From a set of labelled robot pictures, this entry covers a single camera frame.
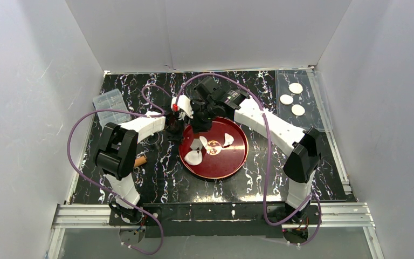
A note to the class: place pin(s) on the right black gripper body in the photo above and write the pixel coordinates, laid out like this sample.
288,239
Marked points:
200,119

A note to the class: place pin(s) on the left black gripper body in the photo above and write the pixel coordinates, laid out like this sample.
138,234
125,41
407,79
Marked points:
174,126

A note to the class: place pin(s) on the cut round wrapper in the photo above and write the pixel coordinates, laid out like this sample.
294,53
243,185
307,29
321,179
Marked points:
193,157
228,140

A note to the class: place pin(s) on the wooden double-ended pastry roller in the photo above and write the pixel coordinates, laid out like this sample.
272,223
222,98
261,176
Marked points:
140,161

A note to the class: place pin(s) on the red round lacquer plate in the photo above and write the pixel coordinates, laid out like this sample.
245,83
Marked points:
218,162

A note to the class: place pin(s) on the metal scraper wooden handle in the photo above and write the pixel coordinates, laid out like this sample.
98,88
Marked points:
196,144

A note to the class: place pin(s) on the white dough lump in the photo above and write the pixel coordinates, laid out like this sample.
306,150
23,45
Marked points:
204,143

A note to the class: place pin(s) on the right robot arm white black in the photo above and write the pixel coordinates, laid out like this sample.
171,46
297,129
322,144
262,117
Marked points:
302,148

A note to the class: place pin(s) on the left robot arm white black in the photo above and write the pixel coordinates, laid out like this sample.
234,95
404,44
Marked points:
117,150

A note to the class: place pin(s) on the round dumpling wrapper left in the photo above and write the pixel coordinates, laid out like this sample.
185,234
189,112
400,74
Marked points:
286,99

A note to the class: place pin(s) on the round dumpling wrapper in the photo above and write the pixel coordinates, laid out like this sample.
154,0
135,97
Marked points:
298,110
295,88
286,99

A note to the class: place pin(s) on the round dumpling wrapper far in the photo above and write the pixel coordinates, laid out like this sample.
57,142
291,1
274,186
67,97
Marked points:
295,88

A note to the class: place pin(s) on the round dumpling wrapper near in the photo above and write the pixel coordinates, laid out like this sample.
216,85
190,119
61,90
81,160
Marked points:
298,110

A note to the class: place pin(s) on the clear plastic compartment box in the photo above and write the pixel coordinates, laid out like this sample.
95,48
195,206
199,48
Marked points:
111,100

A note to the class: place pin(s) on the clear acrylic tray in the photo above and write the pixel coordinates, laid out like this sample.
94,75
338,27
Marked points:
312,98

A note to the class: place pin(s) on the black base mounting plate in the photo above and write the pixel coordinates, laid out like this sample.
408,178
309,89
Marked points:
215,219

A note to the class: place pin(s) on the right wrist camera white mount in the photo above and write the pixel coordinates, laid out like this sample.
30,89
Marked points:
182,107

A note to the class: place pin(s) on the aluminium frame rail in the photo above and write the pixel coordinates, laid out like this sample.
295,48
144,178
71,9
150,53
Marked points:
332,214

